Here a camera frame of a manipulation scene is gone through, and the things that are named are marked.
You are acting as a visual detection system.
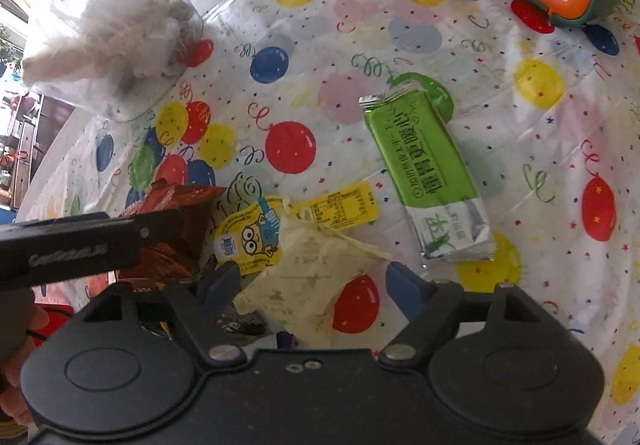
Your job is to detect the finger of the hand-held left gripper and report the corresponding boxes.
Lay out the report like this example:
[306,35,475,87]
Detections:
[106,212,173,272]

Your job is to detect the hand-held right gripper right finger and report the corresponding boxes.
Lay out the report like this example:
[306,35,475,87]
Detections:
[378,261,557,369]

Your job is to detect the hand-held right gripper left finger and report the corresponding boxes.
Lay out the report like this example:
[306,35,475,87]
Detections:
[82,262,249,369]

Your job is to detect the red-brown snack packet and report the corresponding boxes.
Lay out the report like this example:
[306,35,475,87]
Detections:
[116,179,227,282]

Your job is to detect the yellow cartoon snack packet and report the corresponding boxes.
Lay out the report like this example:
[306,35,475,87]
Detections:
[212,182,377,277]

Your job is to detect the cream snack packet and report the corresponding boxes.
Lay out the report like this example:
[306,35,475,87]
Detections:
[234,210,392,350]

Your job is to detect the person's left hand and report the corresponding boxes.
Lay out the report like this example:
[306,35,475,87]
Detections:
[0,302,50,428]

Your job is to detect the wooden cabinet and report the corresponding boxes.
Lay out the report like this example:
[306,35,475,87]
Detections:
[9,94,47,212]

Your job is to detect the green snack packet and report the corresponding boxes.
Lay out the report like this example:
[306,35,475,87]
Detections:
[358,79,497,262]

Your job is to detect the clear plastic container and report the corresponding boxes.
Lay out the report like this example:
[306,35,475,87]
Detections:
[21,0,205,120]

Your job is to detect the white fluffy stuffing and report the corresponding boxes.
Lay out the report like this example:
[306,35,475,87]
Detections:
[24,0,183,91]

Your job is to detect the balloon print tablecloth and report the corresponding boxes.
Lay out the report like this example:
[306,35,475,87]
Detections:
[15,0,640,445]

